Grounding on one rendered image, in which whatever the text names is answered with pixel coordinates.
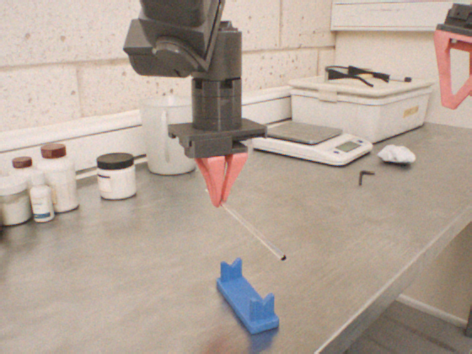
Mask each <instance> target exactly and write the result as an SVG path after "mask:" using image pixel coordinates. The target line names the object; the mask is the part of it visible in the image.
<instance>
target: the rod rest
mask: <svg viewBox="0 0 472 354"><path fill-rule="evenodd" d="M216 285H217V288H218V289H219V290H220V292H221V293H222V295H223V296H224V297H225V298H226V300H227V301H228V303H229V305H230V306H231V307H232V309H233V310H234V312H235V313H236V314H237V315H238V316H239V317H240V319H241V320H242V321H243V323H244V326H245V327H246V329H247V330H248V332H249V333H250V334H259V333H260V332H264V331H267V330H271V329H274V328H276V327H277V326H278V325H279V318H278V317H277V316H276V313H275V312H274V307H275V295H274V294H273V293H268V294H267V295H266V297H265V298H264V299H262V298H261V296H260V294H259V293H258V292H257V291H256V290H255V289H254V288H253V287H252V285H251V284H249V283H248V281H247V280H246V279H245V278H244V275H243V274H242V259H241V258H240V257H239V258H237V259H236V260H235V261H234V262H233V263H232V265H229V264H227V262H226V261H222V262H221V277H219V278H217V280H216Z"/></svg>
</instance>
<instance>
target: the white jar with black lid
mask: <svg viewBox="0 0 472 354"><path fill-rule="evenodd" d="M96 165H97V177H98V183H99V194H100V196H101V197H103V198H105V199H107V200H122V199H126V198H128V197H131V196H134V195H135V194H136V192H137V183H136V172H135V166H134V157H133V155H132V154H131V153H124V152H115V153H105V154H102V155H99V156H98V157H97V158H96Z"/></svg>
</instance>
